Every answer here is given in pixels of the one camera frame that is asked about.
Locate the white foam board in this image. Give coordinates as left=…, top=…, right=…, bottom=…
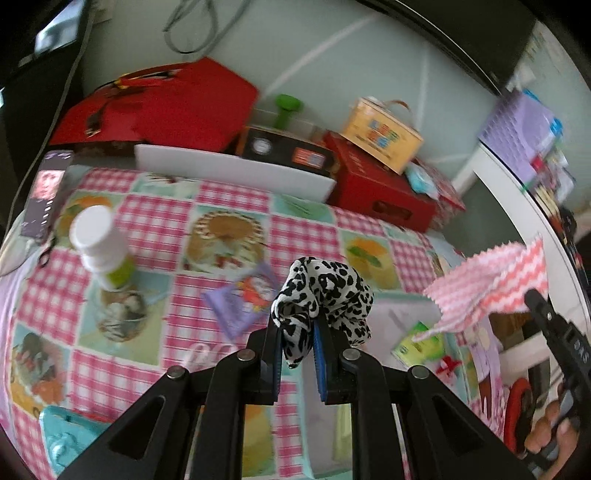
left=135, top=144, right=337, bottom=203

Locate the black box with gauge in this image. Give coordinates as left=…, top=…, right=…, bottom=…
left=238, top=124, right=340, bottom=178

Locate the white cable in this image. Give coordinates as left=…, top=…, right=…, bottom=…
left=0, top=14, right=93, bottom=275

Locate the leopard print scrunchie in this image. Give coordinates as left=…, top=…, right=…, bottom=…
left=270, top=257, right=376, bottom=369

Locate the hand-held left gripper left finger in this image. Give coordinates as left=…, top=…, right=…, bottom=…
left=58, top=323, right=282, bottom=480

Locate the red box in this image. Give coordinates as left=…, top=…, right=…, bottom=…
left=323, top=131, right=437, bottom=232

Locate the green dumbbell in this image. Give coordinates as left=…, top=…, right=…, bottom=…
left=272, top=95, right=303, bottom=132

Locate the white shelf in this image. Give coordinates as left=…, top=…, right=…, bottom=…
left=452, top=143, right=583, bottom=296

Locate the green packet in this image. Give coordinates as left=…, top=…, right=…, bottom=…
left=392, top=322, right=444, bottom=370

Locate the pink checked tablecloth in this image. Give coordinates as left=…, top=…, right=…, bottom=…
left=0, top=161, right=467, bottom=480

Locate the yellow gift box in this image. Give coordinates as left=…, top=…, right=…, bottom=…
left=339, top=97, right=424, bottom=175

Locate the teal pouch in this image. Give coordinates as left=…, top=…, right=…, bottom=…
left=39, top=406, right=109, bottom=478

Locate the purple snack packet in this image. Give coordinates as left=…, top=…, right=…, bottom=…
left=201, top=261, right=280, bottom=341

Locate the person's right hand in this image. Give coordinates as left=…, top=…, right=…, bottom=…
left=525, top=385, right=583, bottom=457

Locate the red bag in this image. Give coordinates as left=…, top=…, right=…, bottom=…
left=48, top=58, right=259, bottom=153

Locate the purple plastic crate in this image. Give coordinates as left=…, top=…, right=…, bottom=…
left=478, top=90, right=557, bottom=183

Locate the pink white zigzag cloth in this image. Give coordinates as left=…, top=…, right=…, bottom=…
left=411, top=234, right=548, bottom=343

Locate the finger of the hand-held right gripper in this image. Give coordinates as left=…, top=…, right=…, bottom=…
left=524, top=288, right=563, bottom=341

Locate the black cabinet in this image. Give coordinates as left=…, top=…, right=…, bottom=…
left=0, top=0, right=93, bottom=232

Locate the grey cable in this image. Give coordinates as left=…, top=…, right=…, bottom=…
left=164, top=0, right=252, bottom=54

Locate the light blue packet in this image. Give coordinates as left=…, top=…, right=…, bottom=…
left=406, top=161, right=438, bottom=195

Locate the white bottle with green label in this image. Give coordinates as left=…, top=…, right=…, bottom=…
left=69, top=205, right=136, bottom=291

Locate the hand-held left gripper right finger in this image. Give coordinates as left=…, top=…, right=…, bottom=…
left=313, top=320, right=532, bottom=480

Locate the black monitor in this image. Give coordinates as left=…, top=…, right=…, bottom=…
left=34, top=0, right=88, bottom=51

